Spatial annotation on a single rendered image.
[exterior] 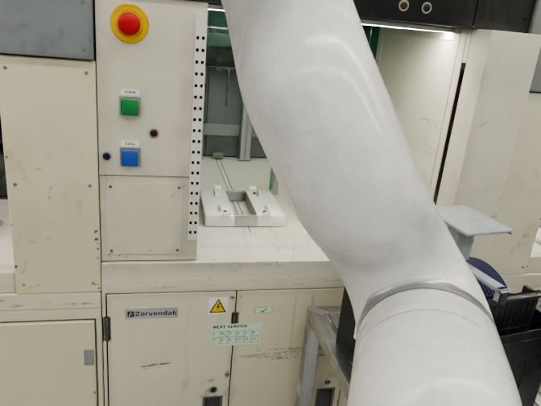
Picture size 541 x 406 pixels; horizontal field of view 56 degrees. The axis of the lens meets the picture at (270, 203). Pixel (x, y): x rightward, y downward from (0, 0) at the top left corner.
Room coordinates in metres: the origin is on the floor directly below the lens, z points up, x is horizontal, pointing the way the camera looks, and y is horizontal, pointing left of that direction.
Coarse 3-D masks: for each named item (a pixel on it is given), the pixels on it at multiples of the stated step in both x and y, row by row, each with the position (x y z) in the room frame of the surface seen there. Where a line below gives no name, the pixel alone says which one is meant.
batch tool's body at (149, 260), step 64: (128, 0) 0.97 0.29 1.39; (192, 0) 0.99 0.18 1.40; (384, 0) 1.08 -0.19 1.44; (448, 0) 1.11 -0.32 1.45; (512, 0) 1.14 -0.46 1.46; (128, 64) 0.97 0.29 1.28; (192, 64) 1.00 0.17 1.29; (384, 64) 1.55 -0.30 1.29; (448, 64) 1.21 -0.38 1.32; (512, 64) 1.09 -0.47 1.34; (128, 128) 0.97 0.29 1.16; (192, 128) 0.99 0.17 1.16; (448, 128) 1.16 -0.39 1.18; (512, 128) 1.10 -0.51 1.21; (128, 192) 0.97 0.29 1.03; (192, 192) 0.99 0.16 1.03; (448, 192) 1.11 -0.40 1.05; (128, 256) 0.97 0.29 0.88; (192, 256) 1.00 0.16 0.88; (256, 256) 1.05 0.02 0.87; (320, 256) 1.09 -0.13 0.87; (128, 320) 0.96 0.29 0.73; (192, 320) 0.99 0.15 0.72; (256, 320) 1.03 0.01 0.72; (128, 384) 0.96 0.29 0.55; (192, 384) 1.00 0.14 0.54; (256, 384) 1.03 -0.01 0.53; (320, 384) 1.07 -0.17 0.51
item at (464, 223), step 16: (448, 208) 0.88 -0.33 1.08; (464, 208) 0.89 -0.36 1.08; (448, 224) 0.81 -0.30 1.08; (464, 224) 0.81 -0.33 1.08; (480, 224) 0.81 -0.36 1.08; (496, 224) 0.82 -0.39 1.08; (464, 240) 0.82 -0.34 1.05; (464, 256) 0.82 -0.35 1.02; (480, 272) 0.78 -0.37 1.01; (496, 288) 0.73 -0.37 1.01; (528, 288) 0.79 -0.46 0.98; (496, 304) 0.73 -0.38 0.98; (512, 304) 0.76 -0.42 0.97; (528, 304) 0.77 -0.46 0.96; (496, 320) 0.75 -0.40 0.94; (512, 320) 0.76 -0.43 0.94; (528, 320) 0.77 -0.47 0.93
